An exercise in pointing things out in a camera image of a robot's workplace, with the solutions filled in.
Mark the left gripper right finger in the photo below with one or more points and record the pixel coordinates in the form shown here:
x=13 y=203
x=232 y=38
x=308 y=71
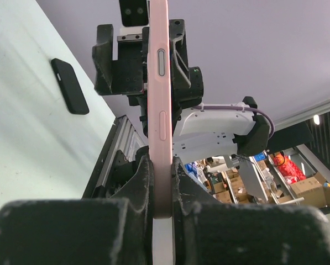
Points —
x=207 y=231

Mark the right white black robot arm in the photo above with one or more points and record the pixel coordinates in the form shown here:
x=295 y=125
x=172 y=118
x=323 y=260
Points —
x=208 y=130

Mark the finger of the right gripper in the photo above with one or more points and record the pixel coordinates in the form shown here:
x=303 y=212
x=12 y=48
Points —
x=102 y=55
x=180 y=76

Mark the aluminium front rail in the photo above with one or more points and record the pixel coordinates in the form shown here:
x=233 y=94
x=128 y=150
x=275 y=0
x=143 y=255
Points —
x=122 y=136

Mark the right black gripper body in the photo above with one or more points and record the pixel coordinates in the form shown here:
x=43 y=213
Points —
x=130 y=74

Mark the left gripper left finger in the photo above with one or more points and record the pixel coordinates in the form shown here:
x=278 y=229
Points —
x=116 y=230

